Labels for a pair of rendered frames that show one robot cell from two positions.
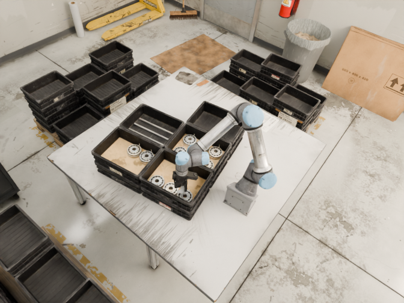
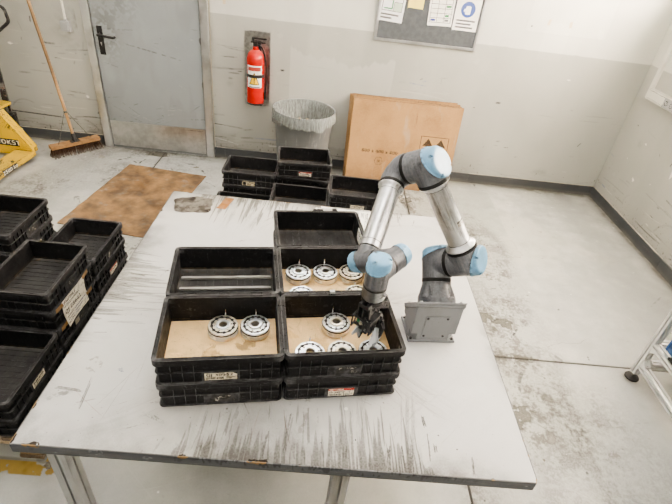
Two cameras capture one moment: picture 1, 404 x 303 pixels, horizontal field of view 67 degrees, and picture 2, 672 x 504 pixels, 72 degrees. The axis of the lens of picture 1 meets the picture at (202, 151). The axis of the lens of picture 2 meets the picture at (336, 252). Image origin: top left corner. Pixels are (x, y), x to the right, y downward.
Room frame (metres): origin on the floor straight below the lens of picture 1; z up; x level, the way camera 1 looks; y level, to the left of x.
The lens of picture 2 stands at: (0.22, 0.89, 2.04)
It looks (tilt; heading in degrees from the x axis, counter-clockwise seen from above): 35 degrees down; 324
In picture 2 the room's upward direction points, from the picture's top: 7 degrees clockwise
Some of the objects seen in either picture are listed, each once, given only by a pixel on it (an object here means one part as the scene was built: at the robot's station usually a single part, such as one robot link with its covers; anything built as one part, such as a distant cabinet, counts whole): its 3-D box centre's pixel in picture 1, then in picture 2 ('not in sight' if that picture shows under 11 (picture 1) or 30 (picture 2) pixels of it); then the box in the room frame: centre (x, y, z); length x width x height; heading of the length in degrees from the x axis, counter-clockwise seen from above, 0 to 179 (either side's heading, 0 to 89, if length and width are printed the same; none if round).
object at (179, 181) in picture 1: (180, 177); (368, 312); (1.06, 0.11, 1.04); 0.09 x 0.08 x 0.12; 110
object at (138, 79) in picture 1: (138, 87); (87, 262); (2.72, 0.80, 0.31); 0.40 x 0.30 x 0.34; 147
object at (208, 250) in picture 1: (192, 175); (296, 348); (1.57, 0.06, 0.35); 1.60 x 1.60 x 0.70; 57
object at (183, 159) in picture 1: (182, 161); (378, 271); (1.06, 0.10, 1.19); 0.09 x 0.08 x 0.11; 109
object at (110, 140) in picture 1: (128, 155); (222, 338); (1.31, 0.51, 0.87); 0.40 x 0.30 x 0.11; 66
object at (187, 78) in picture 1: (186, 77); (192, 203); (2.48, 0.24, 0.71); 0.22 x 0.19 x 0.01; 57
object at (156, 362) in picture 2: (127, 150); (221, 327); (1.31, 0.51, 0.92); 0.40 x 0.30 x 0.02; 66
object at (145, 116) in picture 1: (152, 129); (225, 281); (1.58, 0.39, 0.87); 0.40 x 0.30 x 0.11; 66
